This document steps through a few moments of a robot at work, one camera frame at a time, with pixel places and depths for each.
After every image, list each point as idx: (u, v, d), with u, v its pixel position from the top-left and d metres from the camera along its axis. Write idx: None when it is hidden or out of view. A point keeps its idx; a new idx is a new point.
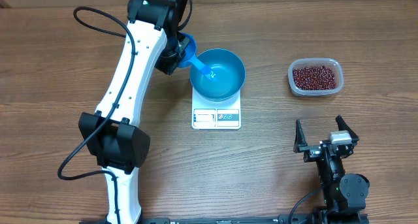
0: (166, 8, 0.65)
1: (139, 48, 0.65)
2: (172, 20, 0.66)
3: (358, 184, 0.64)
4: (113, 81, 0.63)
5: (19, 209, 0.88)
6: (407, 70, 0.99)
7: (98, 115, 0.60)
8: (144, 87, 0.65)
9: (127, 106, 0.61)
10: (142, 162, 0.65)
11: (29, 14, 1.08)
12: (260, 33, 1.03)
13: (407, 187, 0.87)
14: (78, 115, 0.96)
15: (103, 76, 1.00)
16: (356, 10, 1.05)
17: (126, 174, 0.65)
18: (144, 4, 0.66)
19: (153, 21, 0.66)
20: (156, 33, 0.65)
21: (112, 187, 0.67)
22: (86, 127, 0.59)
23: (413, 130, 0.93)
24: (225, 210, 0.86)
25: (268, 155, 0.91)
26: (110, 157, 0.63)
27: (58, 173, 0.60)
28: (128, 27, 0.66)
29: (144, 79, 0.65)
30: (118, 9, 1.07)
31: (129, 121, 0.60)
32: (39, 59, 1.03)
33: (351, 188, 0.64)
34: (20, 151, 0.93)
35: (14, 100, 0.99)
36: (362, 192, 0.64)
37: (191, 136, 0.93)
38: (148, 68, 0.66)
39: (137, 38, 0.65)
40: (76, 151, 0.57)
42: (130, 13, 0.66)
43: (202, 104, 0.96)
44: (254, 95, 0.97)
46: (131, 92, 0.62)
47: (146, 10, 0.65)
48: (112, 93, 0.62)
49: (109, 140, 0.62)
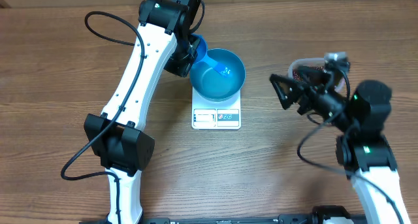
0: (177, 12, 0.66)
1: (148, 51, 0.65)
2: (183, 25, 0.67)
3: (380, 89, 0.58)
4: (121, 84, 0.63)
5: (19, 209, 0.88)
6: (407, 70, 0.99)
7: (104, 117, 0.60)
8: (151, 91, 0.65)
9: (134, 109, 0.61)
10: (145, 165, 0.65)
11: (29, 14, 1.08)
12: (260, 33, 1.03)
13: (407, 187, 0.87)
14: (78, 115, 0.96)
15: (103, 76, 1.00)
16: (356, 10, 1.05)
17: (128, 176, 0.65)
18: (155, 7, 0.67)
19: (164, 25, 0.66)
20: (166, 37, 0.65)
21: (113, 187, 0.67)
22: (92, 129, 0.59)
23: (413, 130, 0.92)
24: (225, 210, 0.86)
25: (268, 155, 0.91)
26: (113, 159, 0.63)
27: (61, 172, 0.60)
28: (140, 30, 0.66)
29: (152, 83, 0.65)
30: (118, 8, 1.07)
31: (134, 124, 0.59)
32: (39, 59, 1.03)
33: (370, 92, 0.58)
34: (20, 151, 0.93)
35: (14, 99, 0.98)
36: (385, 96, 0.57)
37: (191, 136, 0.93)
38: (157, 72, 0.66)
39: (147, 42, 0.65)
40: (80, 151, 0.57)
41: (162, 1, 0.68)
42: (142, 16, 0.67)
43: (202, 104, 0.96)
44: (255, 96, 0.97)
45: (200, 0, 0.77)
46: (138, 95, 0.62)
47: (158, 14, 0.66)
48: (119, 96, 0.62)
49: (114, 142, 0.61)
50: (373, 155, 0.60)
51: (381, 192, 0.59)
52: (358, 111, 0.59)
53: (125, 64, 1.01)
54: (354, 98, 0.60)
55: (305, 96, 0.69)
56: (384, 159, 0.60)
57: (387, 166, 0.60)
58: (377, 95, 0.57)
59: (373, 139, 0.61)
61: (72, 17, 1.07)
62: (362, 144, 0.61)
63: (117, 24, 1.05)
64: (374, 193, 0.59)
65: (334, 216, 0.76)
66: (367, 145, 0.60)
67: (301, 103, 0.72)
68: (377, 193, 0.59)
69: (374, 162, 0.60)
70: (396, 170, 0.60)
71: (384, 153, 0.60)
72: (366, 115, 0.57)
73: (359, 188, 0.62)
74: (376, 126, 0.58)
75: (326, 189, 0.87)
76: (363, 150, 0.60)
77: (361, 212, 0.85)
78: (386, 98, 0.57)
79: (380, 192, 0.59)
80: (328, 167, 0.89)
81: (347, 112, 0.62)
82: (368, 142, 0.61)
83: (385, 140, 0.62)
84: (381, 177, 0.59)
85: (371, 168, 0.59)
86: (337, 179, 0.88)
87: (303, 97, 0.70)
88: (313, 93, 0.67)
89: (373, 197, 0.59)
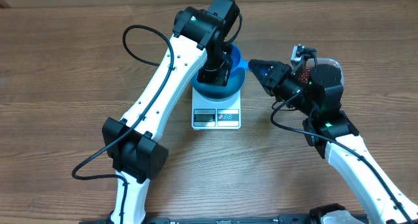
0: (213, 27, 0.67)
1: (177, 64, 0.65)
2: (217, 40, 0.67)
3: (330, 72, 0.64)
4: (145, 93, 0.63)
5: (19, 209, 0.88)
6: (407, 70, 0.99)
7: (123, 123, 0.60)
8: (172, 104, 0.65)
9: (154, 119, 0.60)
10: (156, 174, 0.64)
11: (29, 14, 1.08)
12: (260, 33, 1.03)
13: (407, 187, 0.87)
14: (78, 115, 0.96)
15: (102, 76, 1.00)
16: (356, 10, 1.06)
17: (138, 183, 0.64)
18: (191, 19, 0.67)
19: (196, 39, 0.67)
20: (196, 51, 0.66)
21: (121, 190, 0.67)
22: (109, 132, 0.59)
23: (413, 130, 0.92)
24: (225, 210, 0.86)
25: (267, 155, 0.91)
26: (126, 163, 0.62)
27: (73, 172, 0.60)
28: (172, 40, 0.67)
29: (176, 95, 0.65)
30: (118, 8, 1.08)
31: (151, 134, 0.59)
32: (40, 59, 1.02)
33: (323, 74, 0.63)
34: (21, 151, 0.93)
35: (14, 99, 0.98)
36: (336, 76, 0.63)
37: (191, 136, 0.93)
38: (182, 85, 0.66)
39: (177, 53, 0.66)
40: (95, 155, 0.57)
41: (198, 14, 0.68)
42: (177, 26, 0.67)
43: (204, 105, 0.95)
44: (255, 96, 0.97)
45: (238, 14, 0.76)
46: (159, 106, 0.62)
47: (193, 26, 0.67)
48: (142, 104, 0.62)
49: (130, 148, 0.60)
50: (336, 130, 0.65)
51: (350, 153, 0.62)
52: (315, 94, 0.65)
53: (126, 64, 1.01)
54: (311, 83, 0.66)
55: (281, 71, 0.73)
56: (346, 128, 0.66)
57: (350, 132, 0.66)
58: (328, 76, 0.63)
59: (333, 116, 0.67)
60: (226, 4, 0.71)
61: (72, 17, 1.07)
62: (326, 123, 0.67)
63: (117, 23, 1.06)
64: (345, 157, 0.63)
65: (328, 211, 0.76)
66: (330, 122, 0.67)
67: (273, 78, 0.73)
68: (348, 156, 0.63)
69: (338, 132, 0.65)
70: (358, 134, 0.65)
71: (344, 124, 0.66)
72: (322, 98, 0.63)
73: (334, 160, 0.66)
74: (332, 106, 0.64)
75: (326, 189, 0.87)
76: (326, 127, 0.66)
77: (361, 211, 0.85)
78: (337, 78, 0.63)
79: (350, 154, 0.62)
80: (328, 167, 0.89)
81: (306, 95, 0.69)
82: (329, 119, 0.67)
83: (344, 114, 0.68)
84: (347, 142, 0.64)
85: (337, 138, 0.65)
86: (337, 179, 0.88)
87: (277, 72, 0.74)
88: (287, 69, 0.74)
89: (345, 160, 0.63)
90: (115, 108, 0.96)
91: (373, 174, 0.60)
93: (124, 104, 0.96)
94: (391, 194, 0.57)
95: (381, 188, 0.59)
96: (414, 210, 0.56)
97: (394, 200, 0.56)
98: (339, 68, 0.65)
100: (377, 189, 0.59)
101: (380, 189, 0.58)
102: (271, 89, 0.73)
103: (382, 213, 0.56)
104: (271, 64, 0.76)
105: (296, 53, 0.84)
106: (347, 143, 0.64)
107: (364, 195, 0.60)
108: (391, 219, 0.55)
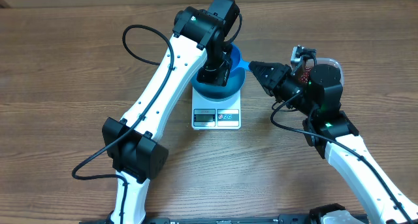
0: (213, 27, 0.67)
1: (177, 64, 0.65)
2: (217, 40, 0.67)
3: (330, 72, 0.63)
4: (145, 93, 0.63)
5: (19, 209, 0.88)
6: (406, 70, 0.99)
7: (123, 123, 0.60)
8: (172, 104, 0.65)
9: (154, 119, 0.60)
10: (156, 174, 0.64)
11: (29, 14, 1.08)
12: (260, 33, 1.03)
13: (407, 187, 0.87)
14: (78, 115, 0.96)
15: (102, 75, 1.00)
16: (356, 10, 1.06)
17: (138, 183, 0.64)
18: (191, 19, 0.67)
19: (196, 39, 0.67)
20: (196, 51, 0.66)
21: (121, 190, 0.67)
22: (109, 132, 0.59)
23: (413, 130, 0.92)
24: (225, 210, 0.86)
25: (267, 155, 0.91)
26: (126, 163, 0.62)
27: (73, 172, 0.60)
28: (172, 40, 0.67)
29: (176, 95, 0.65)
30: (118, 8, 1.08)
31: (151, 134, 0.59)
32: (40, 59, 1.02)
33: (322, 74, 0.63)
34: (21, 151, 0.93)
35: (14, 99, 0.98)
36: (336, 76, 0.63)
37: (192, 136, 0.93)
38: (182, 85, 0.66)
39: (177, 53, 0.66)
40: (95, 155, 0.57)
41: (198, 14, 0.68)
42: (177, 26, 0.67)
43: (204, 105, 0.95)
44: (254, 96, 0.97)
45: (238, 14, 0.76)
46: (159, 106, 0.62)
47: (193, 26, 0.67)
48: (142, 104, 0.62)
49: (130, 147, 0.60)
50: (336, 129, 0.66)
51: (350, 153, 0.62)
52: (315, 94, 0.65)
53: (126, 64, 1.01)
54: (310, 83, 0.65)
55: (281, 72, 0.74)
56: (345, 128, 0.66)
57: (350, 132, 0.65)
58: (328, 76, 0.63)
59: (333, 116, 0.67)
60: (226, 4, 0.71)
61: (72, 17, 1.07)
62: (326, 123, 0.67)
63: (117, 23, 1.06)
64: (345, 157, 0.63)
65: (328, 211, 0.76)
66: (330, 122, 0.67)
67: (273, 78, 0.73)
68: (348, 156, 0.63)
69: (338, 132, 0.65)
70: (358, 134, 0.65)
71: (344, 124, 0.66)
72: (322, 98, 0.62)
73: (334, 160, 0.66)
74: (332, 106, 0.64)
75: (326, 189, 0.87)
76: (325, 127, 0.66)
77: (360, 211, 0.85)
78: (337, 78, 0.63)
79: (350, 153, 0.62)
80: (328, 167, 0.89)
81: (305, 95, 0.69)
82: (329, 119, 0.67)
83: (344, 114, 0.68)
84: (347, 142, 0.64)
85: (337, 138, 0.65)
86: (337, 179, 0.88)
87: (277, 72, 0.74)
88: (287, 70, 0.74)
89: (345, 160, 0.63)
90: (115, 108, 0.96)
91: (373, 174, 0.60)
93: (124, 104, 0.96)
94: (391, 194, 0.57)
95: (381, 188, 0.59)
96: (414, 210, 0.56)
97: (394, 200, 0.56)
98: (339, 68, 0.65)
100: (377, 189, 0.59)
101: (380, 189, 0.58)
102: (271, 89, 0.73)
103: (382, 213, 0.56)
104: (271, 66, 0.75)
105: (296, 54, 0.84)
106: (347, 143, 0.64)
107: (364, 195, 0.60)
108: (391, 218, 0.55)
